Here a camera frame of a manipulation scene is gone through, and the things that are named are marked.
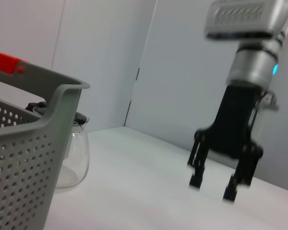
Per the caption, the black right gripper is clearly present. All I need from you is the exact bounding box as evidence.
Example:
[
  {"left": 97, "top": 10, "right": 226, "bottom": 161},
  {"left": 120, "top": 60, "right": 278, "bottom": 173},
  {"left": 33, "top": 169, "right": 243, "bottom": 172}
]
[{"left": 187, "top": 85, "right": 264, "bottom": 203}]

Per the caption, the grey perforated storage bin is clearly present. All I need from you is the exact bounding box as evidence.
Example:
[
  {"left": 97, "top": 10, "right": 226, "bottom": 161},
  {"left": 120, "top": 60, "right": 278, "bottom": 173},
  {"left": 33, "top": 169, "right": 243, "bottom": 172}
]
[{"left": 0, "top": 68, "right": 91, "bottom": 230}]

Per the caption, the clear glass teapot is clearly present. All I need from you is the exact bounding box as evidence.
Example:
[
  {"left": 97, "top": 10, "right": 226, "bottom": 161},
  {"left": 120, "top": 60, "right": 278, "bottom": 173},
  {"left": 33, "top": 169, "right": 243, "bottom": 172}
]
[{"left": 55, "top": 103, "right": 90, "bottom": 189}]

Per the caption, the black teapot lid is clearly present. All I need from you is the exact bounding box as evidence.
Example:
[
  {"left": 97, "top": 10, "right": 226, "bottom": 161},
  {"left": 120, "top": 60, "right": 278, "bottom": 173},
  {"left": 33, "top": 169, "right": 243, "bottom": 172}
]
[{"left": 25, "top": 102, "right": 90, "bottom": 127}]

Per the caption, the right wrist cable with connectors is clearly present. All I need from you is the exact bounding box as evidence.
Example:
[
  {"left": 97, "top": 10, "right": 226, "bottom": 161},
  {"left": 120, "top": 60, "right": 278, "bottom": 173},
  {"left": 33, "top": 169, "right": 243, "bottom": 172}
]
[{"left": 255, "top": 91, "right": 280, "bottom": 112}]

